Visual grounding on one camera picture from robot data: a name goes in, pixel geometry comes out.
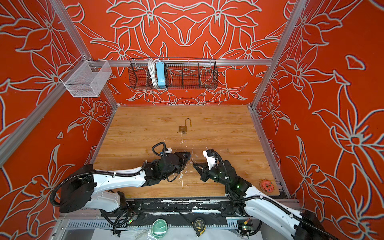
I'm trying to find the white mesh basket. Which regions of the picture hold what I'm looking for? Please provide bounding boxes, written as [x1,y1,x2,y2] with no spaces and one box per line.
[61,61,112,98]

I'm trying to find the red round object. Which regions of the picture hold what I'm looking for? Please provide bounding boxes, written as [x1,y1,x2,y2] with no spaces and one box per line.
[260,180,275,194]

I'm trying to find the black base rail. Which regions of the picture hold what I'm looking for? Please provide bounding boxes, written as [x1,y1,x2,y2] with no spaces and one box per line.
[101,197,262,218]

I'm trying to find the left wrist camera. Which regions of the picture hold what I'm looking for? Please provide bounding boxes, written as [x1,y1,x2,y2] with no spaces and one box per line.
[165,148,173,154]

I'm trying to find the black wire basket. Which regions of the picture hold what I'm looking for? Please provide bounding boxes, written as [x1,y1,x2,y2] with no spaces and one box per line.
[128,58,219,90]

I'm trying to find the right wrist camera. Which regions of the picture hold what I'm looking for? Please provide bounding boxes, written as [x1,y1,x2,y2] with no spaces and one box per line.
[203,149,217,170]

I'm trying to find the light blue box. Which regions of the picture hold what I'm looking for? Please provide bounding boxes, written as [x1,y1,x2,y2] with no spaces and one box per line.
[156,62,166,89]

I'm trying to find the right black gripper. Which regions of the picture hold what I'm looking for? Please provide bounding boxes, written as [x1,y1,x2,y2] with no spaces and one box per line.
[192,163,232,189]

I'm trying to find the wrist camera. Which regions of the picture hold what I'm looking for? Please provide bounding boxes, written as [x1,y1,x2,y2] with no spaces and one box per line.
[165,148,173,154]
[203,149,217,170]

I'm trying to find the white coiled cable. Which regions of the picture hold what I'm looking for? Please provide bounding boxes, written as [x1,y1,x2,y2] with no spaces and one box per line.
[147,59,159,87]

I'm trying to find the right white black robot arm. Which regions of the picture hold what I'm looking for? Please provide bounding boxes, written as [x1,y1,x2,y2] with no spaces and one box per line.
[194,149,337,240]

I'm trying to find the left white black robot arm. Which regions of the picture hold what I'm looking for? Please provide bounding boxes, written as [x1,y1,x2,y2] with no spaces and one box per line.
[49,142,191,213]

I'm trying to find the brass padlock long shackle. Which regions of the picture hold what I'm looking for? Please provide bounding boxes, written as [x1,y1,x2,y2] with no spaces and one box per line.
[179,118,192,134]

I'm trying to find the black yellow tape measure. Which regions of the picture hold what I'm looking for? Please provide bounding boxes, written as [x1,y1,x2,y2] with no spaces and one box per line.
[192,218,206,237]

